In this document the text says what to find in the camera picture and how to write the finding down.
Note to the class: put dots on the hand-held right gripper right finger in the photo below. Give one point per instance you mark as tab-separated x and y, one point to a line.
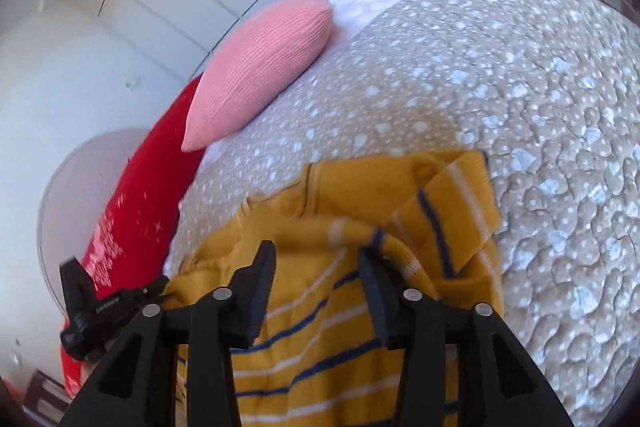
373	293

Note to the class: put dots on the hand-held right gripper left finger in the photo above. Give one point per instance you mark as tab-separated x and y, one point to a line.
260	289

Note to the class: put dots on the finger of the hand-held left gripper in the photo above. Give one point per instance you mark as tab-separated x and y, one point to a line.
77	289
140	293

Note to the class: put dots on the yellow striped sweater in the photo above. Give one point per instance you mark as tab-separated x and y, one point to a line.
310	322

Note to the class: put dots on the dark wooden nightstand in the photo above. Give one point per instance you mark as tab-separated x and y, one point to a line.
47	389

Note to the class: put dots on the red floral long pillow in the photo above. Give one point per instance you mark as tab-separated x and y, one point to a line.
145	202

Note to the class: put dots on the white rounded headboard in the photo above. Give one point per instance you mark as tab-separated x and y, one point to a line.
75	197

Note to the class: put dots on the pink ribbed pillow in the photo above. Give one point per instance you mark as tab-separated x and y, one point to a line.
250	72

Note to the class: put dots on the beige spotted quilt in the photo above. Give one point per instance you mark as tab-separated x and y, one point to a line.
500	82

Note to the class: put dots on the white wall socket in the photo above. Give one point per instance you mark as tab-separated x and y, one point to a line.
132	83

